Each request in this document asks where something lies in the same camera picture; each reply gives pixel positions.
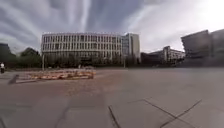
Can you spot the grey stone slab plaza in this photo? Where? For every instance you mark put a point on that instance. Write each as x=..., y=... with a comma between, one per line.
x=133, y=90

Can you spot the large curved white building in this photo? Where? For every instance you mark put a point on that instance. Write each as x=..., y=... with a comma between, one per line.
x=83, y=43

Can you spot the orange flower bed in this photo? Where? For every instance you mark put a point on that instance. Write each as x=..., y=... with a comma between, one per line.
x=63, y=75

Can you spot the low pale building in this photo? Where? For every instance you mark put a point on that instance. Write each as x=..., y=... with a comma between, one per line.
x=173, y=55

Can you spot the pole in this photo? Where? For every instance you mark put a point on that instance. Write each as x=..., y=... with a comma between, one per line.
x=42, y=61

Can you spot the row of trees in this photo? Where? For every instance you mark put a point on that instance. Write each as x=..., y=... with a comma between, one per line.
x=30, y=58

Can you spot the dark grey building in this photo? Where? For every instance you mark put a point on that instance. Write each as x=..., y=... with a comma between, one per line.
x=200, y=46

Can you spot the person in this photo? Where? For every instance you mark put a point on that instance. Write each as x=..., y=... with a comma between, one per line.
x=2, y=67

